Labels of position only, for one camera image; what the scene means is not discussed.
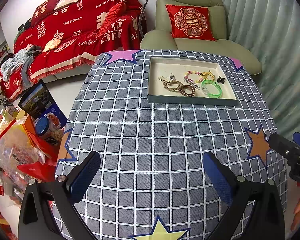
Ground green translucent bangle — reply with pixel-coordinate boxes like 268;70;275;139
201;80;222;99

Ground black claw hair clip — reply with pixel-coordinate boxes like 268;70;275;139
217;76;226;84

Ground star rhinestone hair clip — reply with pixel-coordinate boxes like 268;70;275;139
183;76;200;90

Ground brown wooden bead bracelet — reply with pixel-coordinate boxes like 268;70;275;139
178;84;197;98

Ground yellow sunflower cord bracelet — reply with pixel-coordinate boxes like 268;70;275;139
201;70;216;81

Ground braided rope bracelet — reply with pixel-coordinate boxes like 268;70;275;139
162;80;184;93

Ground pink yellow beaded bracelet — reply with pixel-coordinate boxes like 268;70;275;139
184;70;204;84

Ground silver heart pendant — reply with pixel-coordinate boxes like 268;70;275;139
169;72;175;81

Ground grey jewelry tray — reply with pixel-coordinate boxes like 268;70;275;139
147;56;238;106

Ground right hand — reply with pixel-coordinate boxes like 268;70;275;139
290;198;300;231

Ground orange red gift bag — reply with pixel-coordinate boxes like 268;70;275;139
0;116;59;185

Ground blue lid jar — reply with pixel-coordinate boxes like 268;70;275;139
35;116;52;140

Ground grey checked tablecloth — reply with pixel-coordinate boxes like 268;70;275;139
56;50;288;239

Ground dark picture box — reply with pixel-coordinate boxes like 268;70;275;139
18;80;55;119

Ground grey crumpled clothes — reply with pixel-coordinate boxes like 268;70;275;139
0;45;42;88

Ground red embroidered cushion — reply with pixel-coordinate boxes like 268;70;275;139
165;4;216;41

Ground red sofa cover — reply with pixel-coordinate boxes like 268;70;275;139
0;0;141;100

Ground red pillow on sofa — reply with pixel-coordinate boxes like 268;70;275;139
30;0;60;28

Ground green armchair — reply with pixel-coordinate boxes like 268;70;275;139
140;0;262;76

